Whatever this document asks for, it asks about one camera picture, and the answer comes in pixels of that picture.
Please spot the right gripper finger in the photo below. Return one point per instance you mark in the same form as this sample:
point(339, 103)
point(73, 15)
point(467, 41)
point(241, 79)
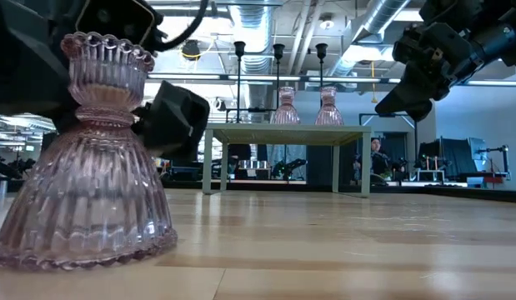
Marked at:
point(421, 113)
point(403, 96)

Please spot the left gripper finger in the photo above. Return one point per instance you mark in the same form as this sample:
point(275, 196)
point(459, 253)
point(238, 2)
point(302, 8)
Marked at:
point(28, 75)
point(174, 121)

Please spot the pink ribbed glass candle holder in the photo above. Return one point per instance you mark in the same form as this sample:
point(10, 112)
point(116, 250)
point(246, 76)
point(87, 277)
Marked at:
point(91, 200)
point(329, 112)
point(286, 112)

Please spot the black metal candlestick holder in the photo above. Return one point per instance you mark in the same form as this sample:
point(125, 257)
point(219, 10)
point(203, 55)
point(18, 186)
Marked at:
point(239, 48)
point(321, 50)
point(278, 50)

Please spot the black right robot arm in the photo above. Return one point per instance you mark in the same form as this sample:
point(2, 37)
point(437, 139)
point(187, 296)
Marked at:
point(503, 37)

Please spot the ceiling light strip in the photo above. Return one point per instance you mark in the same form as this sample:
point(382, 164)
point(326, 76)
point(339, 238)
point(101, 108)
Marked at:
point(262, 78)
point(495, 83)
point(349, 79)
point(182, 77)

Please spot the background robot workstation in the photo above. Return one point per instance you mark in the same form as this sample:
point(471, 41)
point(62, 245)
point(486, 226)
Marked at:
point(449, 156)

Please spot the person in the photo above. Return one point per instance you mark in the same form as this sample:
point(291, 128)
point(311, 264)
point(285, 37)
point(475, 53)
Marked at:
point(376, 160)

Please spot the silver ventilation duct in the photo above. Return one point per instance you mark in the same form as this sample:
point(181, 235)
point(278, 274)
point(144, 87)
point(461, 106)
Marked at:
point(378, 16)
point(257, 33)

